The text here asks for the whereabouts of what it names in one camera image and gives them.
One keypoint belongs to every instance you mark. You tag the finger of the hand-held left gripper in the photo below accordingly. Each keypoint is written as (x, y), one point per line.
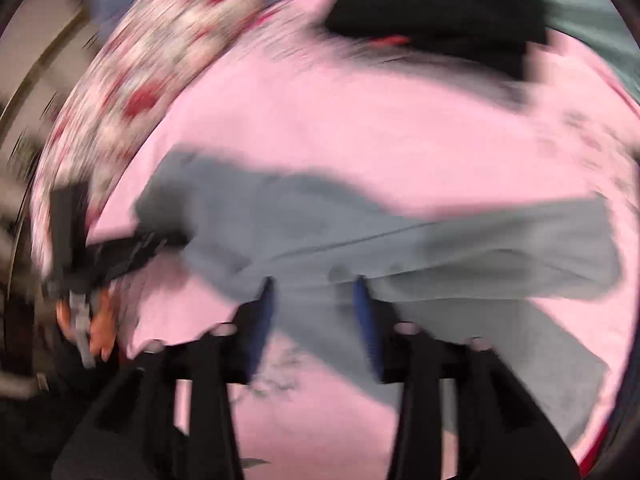
(155, 241)

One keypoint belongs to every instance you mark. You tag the floral quilt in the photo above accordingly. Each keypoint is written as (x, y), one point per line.
(145, 75)

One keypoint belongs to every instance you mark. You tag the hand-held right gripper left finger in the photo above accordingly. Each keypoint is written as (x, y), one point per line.
(264, 310)

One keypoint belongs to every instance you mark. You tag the grey pants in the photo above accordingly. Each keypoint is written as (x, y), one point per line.
(320, 230)

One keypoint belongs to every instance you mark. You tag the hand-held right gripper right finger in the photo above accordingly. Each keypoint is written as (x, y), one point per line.
(361, 310)

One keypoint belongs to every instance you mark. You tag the black folded garment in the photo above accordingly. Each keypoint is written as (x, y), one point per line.
(440, 15)

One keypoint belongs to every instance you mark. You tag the pink bed sheet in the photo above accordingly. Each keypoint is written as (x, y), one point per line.
(350, 125)

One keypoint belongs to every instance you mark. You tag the person's left hand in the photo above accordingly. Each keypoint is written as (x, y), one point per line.
(97, 325)

